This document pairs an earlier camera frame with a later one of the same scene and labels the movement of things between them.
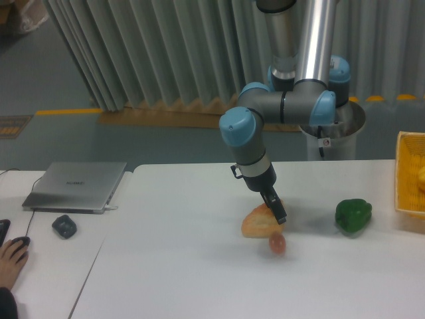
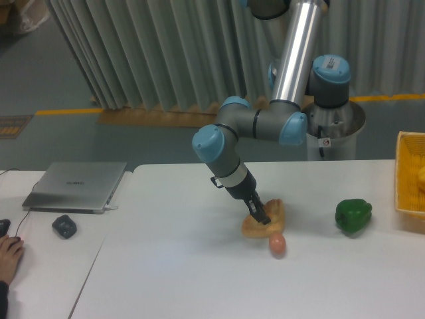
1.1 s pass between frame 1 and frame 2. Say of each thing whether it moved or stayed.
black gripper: moved
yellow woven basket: stayed
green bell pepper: stayed
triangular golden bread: stayed
